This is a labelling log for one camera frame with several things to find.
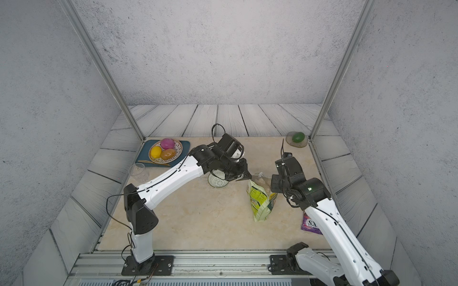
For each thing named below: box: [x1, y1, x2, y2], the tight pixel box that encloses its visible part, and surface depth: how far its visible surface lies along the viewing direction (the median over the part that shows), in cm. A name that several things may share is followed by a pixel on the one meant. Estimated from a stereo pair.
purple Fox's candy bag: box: [301, 211, 323, 236], surface depth 84 cm
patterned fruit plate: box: [148, 139, 184, 164], surface depth 110 cm
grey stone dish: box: [285, 131, 309, 148], surface depth 121 cm
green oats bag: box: [246, 171, 278, 223], surface depth 76 cm
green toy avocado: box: [292, 131, 305, 143], surface depth 120 cm
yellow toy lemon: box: [150, 145, 163, 159], surface depth 110 cm
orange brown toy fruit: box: [159, 148, 176, 161], surface depth 109 cm
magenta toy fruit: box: [160, 137, 175, 149], surface depth 113 cm
